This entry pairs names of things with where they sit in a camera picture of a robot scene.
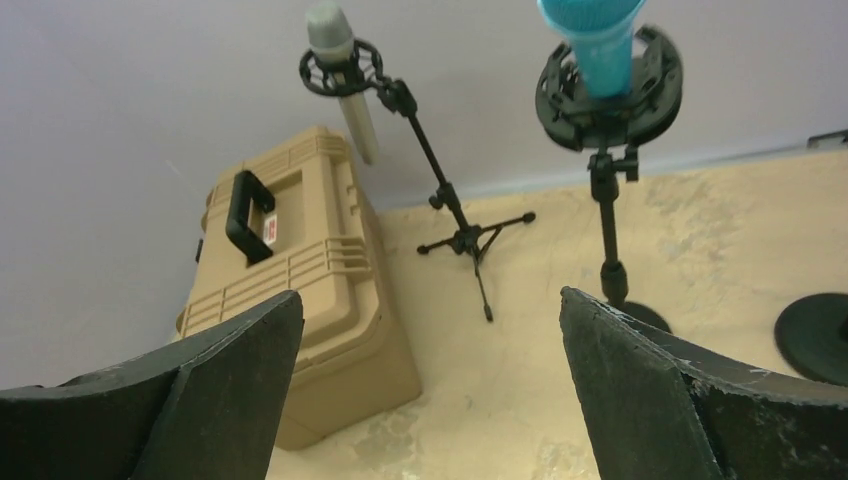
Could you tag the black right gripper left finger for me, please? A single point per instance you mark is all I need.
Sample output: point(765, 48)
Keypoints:
point(205, 407)

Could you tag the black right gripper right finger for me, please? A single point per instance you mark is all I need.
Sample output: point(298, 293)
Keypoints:
point(659, 407)

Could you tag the black round-base shock-mount stand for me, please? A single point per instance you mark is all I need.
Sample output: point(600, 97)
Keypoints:
point(613, 129)

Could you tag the black tripod microphone stand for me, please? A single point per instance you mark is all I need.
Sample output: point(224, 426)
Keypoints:
point(468, 239)

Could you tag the blue microphone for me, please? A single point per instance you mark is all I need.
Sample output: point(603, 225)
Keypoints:
point(600, 34)

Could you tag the grey silver microphone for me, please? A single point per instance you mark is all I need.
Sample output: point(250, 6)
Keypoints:
point(332, 41)

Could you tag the black round-base clip stand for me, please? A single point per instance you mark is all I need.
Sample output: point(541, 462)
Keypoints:
point(811, 336)

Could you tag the tan plastic toolbox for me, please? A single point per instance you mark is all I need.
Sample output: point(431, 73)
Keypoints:
point(295, 218)

